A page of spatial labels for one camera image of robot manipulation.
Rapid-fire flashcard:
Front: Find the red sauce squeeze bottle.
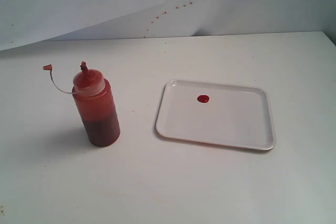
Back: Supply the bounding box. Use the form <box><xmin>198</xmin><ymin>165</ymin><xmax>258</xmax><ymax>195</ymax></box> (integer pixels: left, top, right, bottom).
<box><xmin>55</xmin><ymin>61</ymin><xmax>121</xmax><ymax>147</ymax></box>

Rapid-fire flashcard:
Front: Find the red sauce blob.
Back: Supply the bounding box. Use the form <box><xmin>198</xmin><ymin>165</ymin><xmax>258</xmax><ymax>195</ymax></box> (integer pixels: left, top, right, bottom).
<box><xmin>197</xmin><ymin>94</ymin><xmax>209</xmax><ymax>103</ymax></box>

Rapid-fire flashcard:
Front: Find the white rectangular plastic tray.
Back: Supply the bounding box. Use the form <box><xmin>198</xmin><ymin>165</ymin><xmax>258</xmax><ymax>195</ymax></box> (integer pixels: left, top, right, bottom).
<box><xmin>155</xmin><ymin>79</ymin><xmax>276</xmax><ymax>151</ymax></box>

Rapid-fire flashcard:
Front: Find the white paper backdrop sheet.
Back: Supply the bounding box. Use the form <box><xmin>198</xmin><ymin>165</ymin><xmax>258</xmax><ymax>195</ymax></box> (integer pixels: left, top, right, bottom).
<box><xmin>0</xmin><ymin>0</ymin><xmax>200</xmax><ymax>51</ymax></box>

